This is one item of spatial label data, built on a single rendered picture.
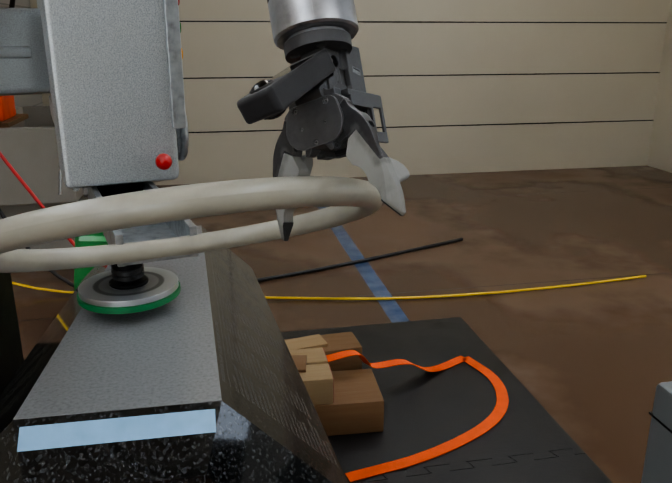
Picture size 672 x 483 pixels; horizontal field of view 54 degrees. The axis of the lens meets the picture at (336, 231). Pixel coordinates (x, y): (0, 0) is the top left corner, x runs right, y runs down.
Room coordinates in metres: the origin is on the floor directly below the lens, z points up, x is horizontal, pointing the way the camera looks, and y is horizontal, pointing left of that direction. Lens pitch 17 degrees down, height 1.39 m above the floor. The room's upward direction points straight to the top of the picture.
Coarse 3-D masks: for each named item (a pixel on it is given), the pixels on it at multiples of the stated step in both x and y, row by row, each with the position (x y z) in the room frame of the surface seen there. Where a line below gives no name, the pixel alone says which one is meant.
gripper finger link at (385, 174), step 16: (352, 144) 0.63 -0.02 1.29; (352, 160) 0.63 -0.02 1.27; (368, 160) 0.62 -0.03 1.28; (384, 160) 0.61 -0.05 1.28; (368, 176) 0.61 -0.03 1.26; (384, 176) 0.60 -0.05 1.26; (400, 176) 0.63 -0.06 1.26; (384, 192) 0.60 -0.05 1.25; (400, 192) 0.60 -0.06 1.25; (400, 208) 0.59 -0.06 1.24
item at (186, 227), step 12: (84, 192) 1.36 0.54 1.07; (96, 192) 1.23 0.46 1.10; (132, 228) 1.12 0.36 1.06; (144, 228) 1.12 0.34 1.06; (156, 228) 1.12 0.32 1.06; (168, 228) 1.12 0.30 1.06; (180, 228) 1.03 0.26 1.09; (192, 228) 0.97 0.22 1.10; (108, 240) 1.02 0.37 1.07; (120, 240) 0.92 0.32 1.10; (132, 240) 1.04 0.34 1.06; (144, 240) 1.04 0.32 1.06; (120, 264) 0.92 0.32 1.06; (132, 264) 0.93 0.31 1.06
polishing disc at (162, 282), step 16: (144, 272) 1.43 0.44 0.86; (160, 272) 1.43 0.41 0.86; (80, 288) 1.33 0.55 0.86; (96, 288) 1.33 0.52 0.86; (144, 288) 1.33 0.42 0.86; (160, 288) 1.33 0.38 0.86; (176, 288) 1.35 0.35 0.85; (96, 304) 1.26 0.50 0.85; (112, 304) 1.25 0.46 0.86; (128, 304) 1.26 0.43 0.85
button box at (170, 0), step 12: (168, 0) 1.30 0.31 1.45; (168, 12) 1.30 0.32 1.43; (168, 24) 1.30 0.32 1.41; (168, 36) 1.30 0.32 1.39; (180, 36) 1.31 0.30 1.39; (168, 48) 1.30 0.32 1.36; (180, 48) 1.31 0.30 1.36; (168, 60) 1.30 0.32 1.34; (180, 60) 1.31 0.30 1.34; (168, 72) 1.31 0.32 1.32; (180, 72) 1.31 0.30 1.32; (180, 84) 1.31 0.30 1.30; (180, 96) 1.31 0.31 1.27; (180, 108) 1.31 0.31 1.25; (180, 120) 1.31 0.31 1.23
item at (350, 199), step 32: (160, 192) 0.54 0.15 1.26; (192, 192) 0.55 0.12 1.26; (224, 192) 0.55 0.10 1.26; (256, 192) 0.57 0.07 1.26; (288, 192) 0.58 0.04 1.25; (320, 192) 0.61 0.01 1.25; (352, 192) 0.65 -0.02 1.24; (0, 224) 0.56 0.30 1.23; (32, 224) 0.54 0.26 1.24; (64, 224) 0.53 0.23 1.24; (96, 224) 0.53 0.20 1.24; (128, 224) 0.54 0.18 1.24; (256, 224) 0.97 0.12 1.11; (320, 224) 0.90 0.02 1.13; (0, 256) 0.74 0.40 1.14; (32, 256) 0.80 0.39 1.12; (64, 256) 0.85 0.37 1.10; (96, 256) 0.89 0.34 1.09; (128, 256) 0.92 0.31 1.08; (160, 256) 0.94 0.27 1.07
